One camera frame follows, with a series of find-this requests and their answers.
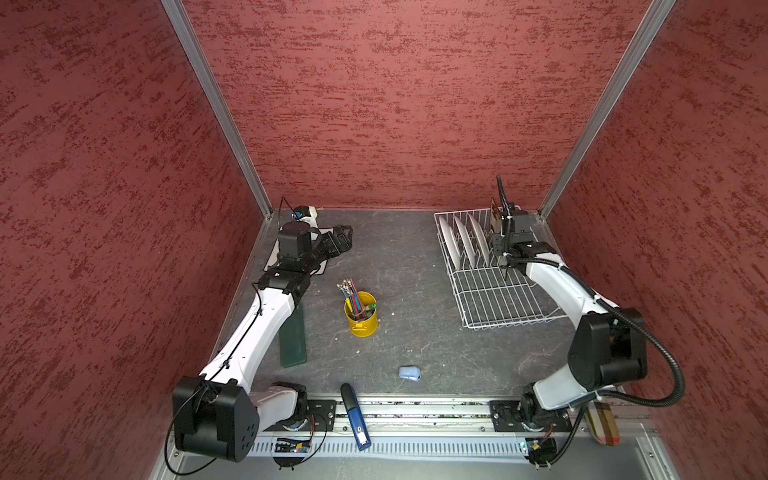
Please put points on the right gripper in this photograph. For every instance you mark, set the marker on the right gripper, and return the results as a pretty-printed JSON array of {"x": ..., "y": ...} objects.
[{"x": 496, "y": 245}]

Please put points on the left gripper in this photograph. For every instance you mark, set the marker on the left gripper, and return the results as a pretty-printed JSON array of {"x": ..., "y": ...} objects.
[{"x": 345, "y": 242}]

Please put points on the square plate white back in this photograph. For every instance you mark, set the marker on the square plate white back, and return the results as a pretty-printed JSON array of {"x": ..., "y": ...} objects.
[{"x": 271, "y": 258}]

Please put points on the square floral plate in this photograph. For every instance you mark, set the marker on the square floral plate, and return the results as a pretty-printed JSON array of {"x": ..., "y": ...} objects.
[{"x": 501, "y": 201}]

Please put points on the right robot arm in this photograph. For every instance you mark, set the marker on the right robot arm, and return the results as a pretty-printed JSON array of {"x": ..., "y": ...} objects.
[{"x": 604, "y": 352}]

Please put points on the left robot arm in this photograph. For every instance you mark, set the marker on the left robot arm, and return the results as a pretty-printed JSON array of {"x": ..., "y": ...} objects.
[{"x": 215, "y": 413}]

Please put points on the white round plate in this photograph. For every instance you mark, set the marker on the white round plate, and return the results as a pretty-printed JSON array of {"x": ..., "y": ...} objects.
[
  {"x": 466, "y": 242},
  {"x": 481, "y": 239},
  {"x": 450, "y": 243}
]

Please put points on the coloured pencils bundle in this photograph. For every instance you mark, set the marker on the coloured pencils bundle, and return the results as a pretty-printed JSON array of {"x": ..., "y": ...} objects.
[{"x": 358, "y": 309}]

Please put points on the yellow pencil cup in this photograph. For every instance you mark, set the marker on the yellow pencil cup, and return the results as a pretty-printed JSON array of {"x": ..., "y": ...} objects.
[{"x": 365, "y": 323}]

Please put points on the green rectangular block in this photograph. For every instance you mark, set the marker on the green rectangular block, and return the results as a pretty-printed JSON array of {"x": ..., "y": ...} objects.
[{"x": 292, "y": 340}]

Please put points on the light blue eraser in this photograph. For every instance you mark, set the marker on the light blue eraser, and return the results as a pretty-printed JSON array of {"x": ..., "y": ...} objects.
[{"x": 410, "y": 373}]

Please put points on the blue black stapler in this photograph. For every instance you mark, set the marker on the blue black stapler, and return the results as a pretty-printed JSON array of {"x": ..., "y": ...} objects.
[{"x": 355, "y": 417}]

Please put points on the plaid tape roll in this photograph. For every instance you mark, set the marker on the plaid tape roll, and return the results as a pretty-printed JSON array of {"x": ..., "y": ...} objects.
[{"x": 602, "y": 424}]

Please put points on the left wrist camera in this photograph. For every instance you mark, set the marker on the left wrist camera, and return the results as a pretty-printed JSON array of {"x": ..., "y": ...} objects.
[{"x": 306, "y": 214}]

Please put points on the white wire dish rack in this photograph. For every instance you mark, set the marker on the white wire dish rack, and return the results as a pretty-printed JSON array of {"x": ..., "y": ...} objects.
[{"x": 484, "y": 299}]

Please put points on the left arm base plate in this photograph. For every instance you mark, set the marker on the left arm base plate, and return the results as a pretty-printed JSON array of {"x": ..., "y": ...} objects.
[{"x": 316, "y": 415}]

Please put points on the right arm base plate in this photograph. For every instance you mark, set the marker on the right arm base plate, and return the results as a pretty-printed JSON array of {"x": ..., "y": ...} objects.
[{"x": 508, "y": 416}]

